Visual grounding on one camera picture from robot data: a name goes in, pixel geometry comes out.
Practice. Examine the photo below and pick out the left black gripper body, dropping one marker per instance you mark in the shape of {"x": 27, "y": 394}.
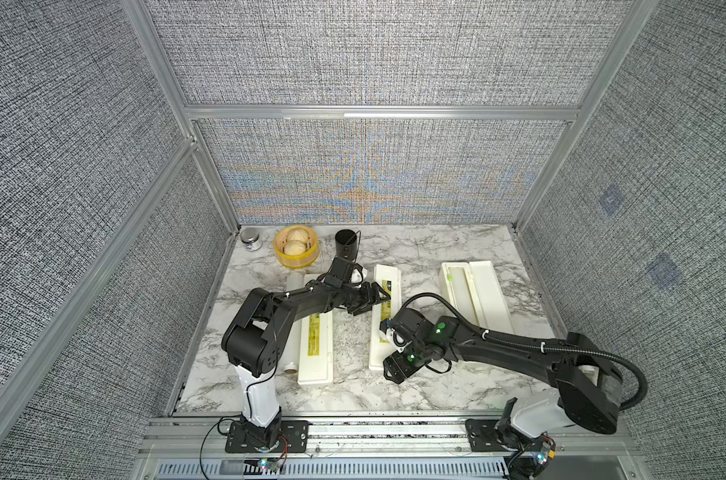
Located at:
{"x": 358, "y": 296}

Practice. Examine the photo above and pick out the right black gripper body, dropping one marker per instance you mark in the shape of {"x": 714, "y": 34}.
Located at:
{"x": 407, "y": 360}

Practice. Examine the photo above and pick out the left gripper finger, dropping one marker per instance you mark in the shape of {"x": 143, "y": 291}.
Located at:
{"x": 381, "y": 291}
{"x": 368, "y": 306}

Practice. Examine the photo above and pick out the white wrap dispenser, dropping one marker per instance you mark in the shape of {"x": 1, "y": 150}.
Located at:
{"x": 316, "y": 363}
{"x": 474, "y": 290}
{"x": 391, "y": 278}

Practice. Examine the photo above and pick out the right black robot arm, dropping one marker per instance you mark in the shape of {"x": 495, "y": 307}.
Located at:
{"x": 584, "y": 387}

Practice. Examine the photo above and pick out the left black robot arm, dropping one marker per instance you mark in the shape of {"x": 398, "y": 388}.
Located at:
{"x": 256, "y": 338}

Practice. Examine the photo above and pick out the left plastic wrap roll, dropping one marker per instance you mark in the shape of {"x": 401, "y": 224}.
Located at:
{"x": 289, "y": 362}

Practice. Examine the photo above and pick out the black cup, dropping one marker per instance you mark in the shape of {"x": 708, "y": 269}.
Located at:
{"x": 347, "y": 244}

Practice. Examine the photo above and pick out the yellow bowl with buns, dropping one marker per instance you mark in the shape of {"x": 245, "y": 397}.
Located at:
{"x": 297, "y": 246}

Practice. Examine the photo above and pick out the small silver tin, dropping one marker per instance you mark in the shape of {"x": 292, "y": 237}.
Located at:
{"x": 251, "y": 239}

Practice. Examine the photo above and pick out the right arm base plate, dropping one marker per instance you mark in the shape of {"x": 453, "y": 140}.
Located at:
{"x": 487, "y": 435}

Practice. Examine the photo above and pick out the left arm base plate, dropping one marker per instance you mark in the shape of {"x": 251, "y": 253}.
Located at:
{"x": 281, "y": 436}

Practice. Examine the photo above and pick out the aluminium mounting rail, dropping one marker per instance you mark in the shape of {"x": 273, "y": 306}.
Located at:
{"x": 423, "y": 434}

